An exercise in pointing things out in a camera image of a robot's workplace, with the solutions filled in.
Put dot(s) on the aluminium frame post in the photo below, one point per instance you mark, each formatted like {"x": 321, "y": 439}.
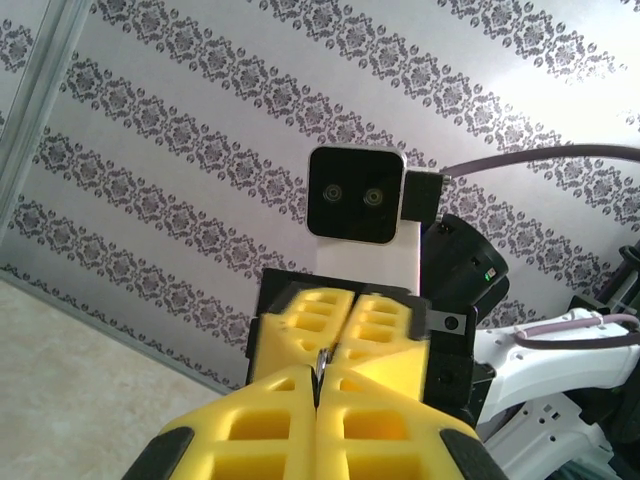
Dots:
{"x": 45, "y": 90}

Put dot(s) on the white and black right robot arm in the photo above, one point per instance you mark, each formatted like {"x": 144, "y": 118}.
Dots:
{"x": 550, "y": 360}

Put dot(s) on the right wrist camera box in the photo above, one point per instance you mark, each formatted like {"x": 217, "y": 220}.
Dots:
{"x": 355, "y": 195}

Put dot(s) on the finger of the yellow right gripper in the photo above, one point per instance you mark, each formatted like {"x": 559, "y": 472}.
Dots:
{"x": 395, "y": 360}
{"x": 280, "y": 345}

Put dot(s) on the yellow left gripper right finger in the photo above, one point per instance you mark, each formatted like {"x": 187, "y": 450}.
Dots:
{"x": 380, "y": 435}

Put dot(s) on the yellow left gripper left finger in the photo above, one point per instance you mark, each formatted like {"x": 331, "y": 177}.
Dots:
{"x": 260, "y": 435}

